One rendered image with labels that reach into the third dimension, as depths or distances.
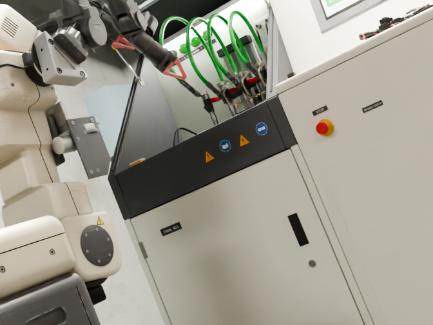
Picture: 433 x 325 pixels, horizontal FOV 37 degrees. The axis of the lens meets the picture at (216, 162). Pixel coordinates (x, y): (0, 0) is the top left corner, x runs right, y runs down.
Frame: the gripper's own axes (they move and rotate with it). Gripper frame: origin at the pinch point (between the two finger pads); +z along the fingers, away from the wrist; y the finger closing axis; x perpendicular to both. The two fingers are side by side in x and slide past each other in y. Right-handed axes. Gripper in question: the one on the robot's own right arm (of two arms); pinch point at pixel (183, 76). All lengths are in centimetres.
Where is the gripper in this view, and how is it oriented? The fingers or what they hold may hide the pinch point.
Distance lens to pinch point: 203.0
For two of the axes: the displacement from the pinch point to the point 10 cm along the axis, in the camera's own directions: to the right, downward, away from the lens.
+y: -2.8, -3.2, 9.1
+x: -6.5, 7.6, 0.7
